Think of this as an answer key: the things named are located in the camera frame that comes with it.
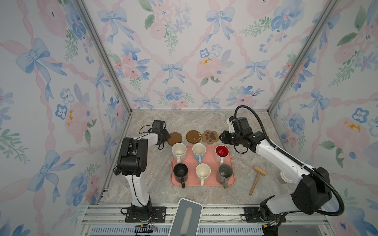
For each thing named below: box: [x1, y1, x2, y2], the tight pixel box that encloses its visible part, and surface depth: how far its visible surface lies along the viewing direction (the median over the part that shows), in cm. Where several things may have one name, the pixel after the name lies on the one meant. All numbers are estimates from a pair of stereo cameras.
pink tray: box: [170, 145, 236, 187], surface depth 87 cm
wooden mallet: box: [249, 166, 268, 196], surface depth 88 cm
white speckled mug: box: [171, 142, 188, 164], surface depth 90 cm
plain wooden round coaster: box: [167, 132, 183, 146], surface depth 105 cm
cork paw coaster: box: [201, 130, 220, 145], surface depth 106 cm
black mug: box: [173, 163, 189, 189], surface depth 82 cm
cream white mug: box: [195, 162, 212, 187], surface depth 82 cm
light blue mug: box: [191, 143, 207, 164], surface depth 90 cm
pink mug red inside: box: [214, 144, 230, 165], surface depth 92 cm
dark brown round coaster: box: [186, 129, 202, 144], surface depth 105 cm
